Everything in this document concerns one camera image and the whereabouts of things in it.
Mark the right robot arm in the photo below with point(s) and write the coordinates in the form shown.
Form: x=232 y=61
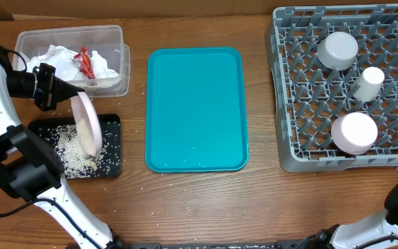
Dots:
x=379 y=230

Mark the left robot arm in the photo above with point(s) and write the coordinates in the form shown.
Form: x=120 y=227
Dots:
x=30 y=168

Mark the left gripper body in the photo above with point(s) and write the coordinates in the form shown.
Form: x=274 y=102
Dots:
x=44 y=94

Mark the teal serving tray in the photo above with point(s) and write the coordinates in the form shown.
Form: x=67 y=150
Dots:
x=196 y=117

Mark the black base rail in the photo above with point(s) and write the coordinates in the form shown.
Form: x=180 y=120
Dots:
x=280 y=244

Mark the grey bowl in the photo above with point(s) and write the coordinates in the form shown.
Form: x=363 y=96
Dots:
x=338 y=51

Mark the grey dishwasher rack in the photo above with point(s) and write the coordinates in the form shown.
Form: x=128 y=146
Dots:
x=310 y=97

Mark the large white plate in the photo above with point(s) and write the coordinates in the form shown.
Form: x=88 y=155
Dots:
x=88 y=128

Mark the small pink plate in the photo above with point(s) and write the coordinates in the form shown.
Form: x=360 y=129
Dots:
x=354 y=133

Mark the black tray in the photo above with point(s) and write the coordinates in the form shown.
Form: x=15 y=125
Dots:
x=111 y=166

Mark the clear plastic bin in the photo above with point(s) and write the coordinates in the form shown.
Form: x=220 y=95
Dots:
x=105 y=41

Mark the red sauce packet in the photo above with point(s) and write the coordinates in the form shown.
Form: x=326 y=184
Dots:
x=84 y=63

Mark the white napkin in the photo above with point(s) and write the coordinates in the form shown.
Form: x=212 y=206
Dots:
x=62 y=59
x=104 y=76

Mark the pile of rice scraps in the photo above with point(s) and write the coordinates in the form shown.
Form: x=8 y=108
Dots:
x=78 y=152

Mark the white cup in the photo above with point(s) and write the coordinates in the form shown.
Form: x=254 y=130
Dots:
x=368 y=84

